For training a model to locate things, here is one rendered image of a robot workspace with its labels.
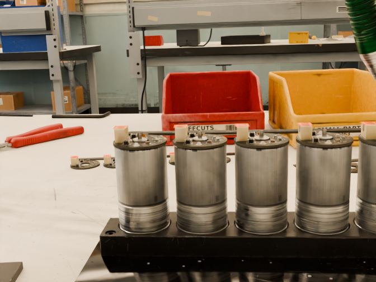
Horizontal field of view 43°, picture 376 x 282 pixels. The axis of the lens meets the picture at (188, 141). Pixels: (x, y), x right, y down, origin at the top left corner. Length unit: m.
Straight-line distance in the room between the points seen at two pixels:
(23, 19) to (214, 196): 2.51
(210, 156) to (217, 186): 0.01
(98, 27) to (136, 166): 4.57
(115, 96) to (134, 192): 4.57
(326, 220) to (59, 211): 0.17
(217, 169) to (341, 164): 0.05
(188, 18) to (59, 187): 2.12
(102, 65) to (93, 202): 4.47
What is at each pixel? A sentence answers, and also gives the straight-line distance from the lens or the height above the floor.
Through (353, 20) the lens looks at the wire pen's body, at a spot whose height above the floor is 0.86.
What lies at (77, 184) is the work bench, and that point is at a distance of 0.37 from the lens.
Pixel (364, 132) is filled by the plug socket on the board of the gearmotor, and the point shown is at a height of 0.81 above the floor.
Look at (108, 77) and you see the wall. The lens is 4.78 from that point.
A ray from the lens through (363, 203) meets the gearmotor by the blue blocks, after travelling 0.23.
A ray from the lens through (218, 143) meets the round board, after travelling 0.21.
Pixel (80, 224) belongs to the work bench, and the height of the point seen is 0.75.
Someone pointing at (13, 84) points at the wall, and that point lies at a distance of 5.16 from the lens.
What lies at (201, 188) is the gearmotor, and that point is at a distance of 0.21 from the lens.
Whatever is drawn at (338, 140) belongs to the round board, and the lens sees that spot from 0.22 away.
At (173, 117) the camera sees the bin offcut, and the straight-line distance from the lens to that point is 0.45.
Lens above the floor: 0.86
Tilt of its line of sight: 14 degrees down
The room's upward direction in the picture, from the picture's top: 2 degrees counter-clockwise
